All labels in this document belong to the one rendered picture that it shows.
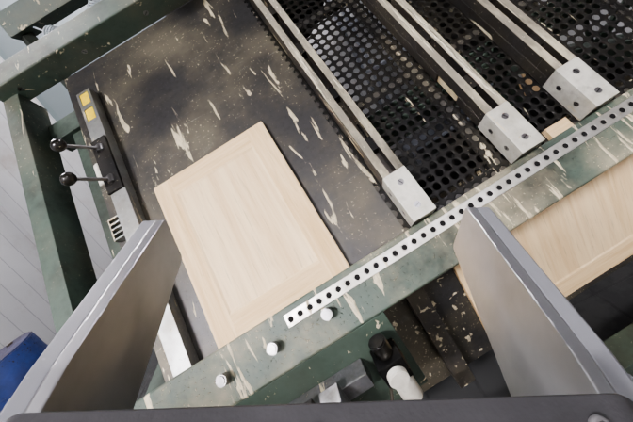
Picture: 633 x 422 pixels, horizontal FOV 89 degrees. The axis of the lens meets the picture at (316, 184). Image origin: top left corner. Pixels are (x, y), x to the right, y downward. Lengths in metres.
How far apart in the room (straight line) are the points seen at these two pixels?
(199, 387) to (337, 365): 0.32
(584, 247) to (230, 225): 1.14
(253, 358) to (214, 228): 0.34
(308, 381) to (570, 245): 0.95
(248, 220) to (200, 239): 0.14
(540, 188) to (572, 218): 0.46
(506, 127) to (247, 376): 0.82
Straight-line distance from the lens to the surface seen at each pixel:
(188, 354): 0.92
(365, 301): 0.77
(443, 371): 1.38
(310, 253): 0.82
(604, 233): 1.44
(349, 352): 0.82
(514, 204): 0.85
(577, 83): 1.00
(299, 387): 0.86
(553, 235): 1.30
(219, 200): 0.94
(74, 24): 1.49
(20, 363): 3.71
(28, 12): 1.98
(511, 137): 0.88
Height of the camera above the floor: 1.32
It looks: 17 degrees down
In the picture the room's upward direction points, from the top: 32 degrees counter-clockwise
